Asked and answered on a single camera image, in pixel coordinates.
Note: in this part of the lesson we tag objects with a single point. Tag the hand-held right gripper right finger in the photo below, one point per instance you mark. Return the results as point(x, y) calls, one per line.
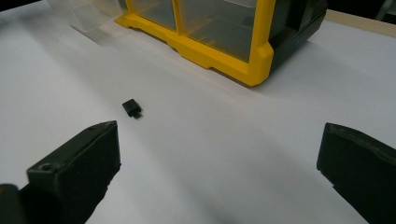
point(361, 168)

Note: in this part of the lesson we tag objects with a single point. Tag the yellow black drawer organizer cabinet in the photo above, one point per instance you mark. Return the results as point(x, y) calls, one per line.
point(224, 34)

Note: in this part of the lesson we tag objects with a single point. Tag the small black plastic adapter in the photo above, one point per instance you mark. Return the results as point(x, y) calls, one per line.
point(131, 107)

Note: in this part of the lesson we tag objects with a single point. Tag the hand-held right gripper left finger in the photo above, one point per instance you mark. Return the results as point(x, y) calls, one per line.
point(77, 165)

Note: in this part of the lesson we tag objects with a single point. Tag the clear plastic drawer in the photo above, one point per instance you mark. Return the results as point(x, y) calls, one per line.
point(82, 14)

